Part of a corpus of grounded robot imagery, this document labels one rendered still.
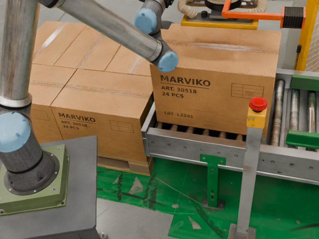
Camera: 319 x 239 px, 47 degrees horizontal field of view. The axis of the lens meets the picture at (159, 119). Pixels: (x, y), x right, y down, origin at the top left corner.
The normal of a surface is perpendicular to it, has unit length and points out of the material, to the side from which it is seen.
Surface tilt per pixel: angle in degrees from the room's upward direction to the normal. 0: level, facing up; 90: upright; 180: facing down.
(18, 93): 94
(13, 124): 4
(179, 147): 90
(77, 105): 0
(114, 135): 90
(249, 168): 90
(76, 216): 0
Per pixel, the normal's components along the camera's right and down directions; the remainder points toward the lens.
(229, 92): -0.30, 0.68
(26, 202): 0.11, 0.68
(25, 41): 0.59, 0.58
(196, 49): -0.09, -0.72
